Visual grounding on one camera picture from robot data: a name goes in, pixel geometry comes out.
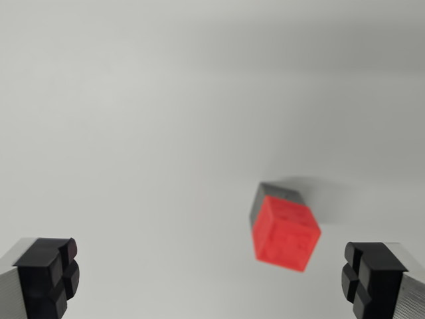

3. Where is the grey cube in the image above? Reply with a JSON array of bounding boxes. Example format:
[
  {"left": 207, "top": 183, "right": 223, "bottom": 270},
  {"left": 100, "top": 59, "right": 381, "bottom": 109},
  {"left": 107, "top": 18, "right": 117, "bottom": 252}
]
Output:
[{"left": 249, "top": 181, "right": 307, "bottom": 227}]

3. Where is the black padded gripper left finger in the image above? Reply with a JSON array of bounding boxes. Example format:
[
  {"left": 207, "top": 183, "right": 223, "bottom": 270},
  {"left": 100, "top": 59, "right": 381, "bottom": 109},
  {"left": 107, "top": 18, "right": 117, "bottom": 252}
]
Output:
[{"left": 0, "top": 237, "right": 81, "bottom": 319}]

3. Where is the red cube with studs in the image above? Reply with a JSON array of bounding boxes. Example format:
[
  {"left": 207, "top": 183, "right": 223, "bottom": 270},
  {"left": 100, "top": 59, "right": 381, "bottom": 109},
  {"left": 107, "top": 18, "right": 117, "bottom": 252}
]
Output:
[{"left": 251, "top": 195, "right": 322, "bottom": 274}]

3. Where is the black padded gripper right finger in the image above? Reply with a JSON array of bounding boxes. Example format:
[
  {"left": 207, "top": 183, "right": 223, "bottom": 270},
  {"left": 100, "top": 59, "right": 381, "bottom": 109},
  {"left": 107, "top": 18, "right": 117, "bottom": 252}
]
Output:
[{"left": 341, "top": 241, "right": 425, "bottom": 319}]

